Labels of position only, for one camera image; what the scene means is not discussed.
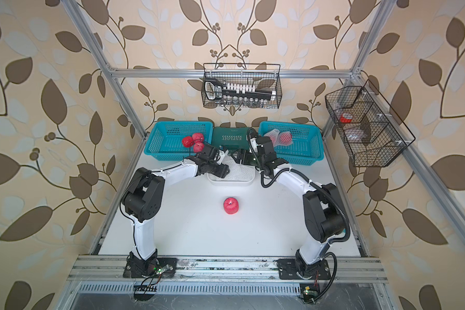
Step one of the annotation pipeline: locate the black white tool in basket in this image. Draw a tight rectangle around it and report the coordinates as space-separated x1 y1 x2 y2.
203 78 277 102

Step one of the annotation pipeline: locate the teal plastic basket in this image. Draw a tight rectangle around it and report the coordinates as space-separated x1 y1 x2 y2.
258 121 324 166
143 121 213 161

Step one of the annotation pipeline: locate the green plastic tool case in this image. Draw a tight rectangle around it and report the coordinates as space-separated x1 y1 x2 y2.
211 127 249 152

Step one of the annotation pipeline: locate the black wire basket back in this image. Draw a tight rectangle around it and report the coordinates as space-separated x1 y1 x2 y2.
201 62 282 111

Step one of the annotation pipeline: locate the teal left plastic basket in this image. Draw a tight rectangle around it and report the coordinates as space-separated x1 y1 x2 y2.
143 121 213 161

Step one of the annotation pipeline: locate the white plastic tray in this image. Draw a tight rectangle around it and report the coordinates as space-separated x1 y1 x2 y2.
207 162 256 187

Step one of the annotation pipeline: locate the teal right plastic basket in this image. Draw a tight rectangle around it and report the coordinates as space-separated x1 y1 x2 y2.
258 121 324 166

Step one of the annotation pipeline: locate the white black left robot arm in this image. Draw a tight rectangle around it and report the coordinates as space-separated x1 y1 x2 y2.
120 143 230 278

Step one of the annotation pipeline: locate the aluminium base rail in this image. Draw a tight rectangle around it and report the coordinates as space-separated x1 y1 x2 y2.
68 255 389 284

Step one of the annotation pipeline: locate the red apple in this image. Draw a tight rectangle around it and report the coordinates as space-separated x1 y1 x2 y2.
192 142 205 153
191 133 205 143

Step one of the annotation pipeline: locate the red object in wire basket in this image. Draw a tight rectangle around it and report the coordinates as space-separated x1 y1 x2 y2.
339 112 353 124

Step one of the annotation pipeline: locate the black wire basket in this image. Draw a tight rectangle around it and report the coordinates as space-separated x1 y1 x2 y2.
201 62 282 111
325 79 416 168

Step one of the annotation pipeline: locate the black wire basket right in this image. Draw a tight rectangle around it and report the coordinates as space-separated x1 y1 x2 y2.
325 79 416 168

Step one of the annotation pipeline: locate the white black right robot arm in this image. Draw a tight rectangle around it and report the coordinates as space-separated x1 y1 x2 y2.
233 128 351 280

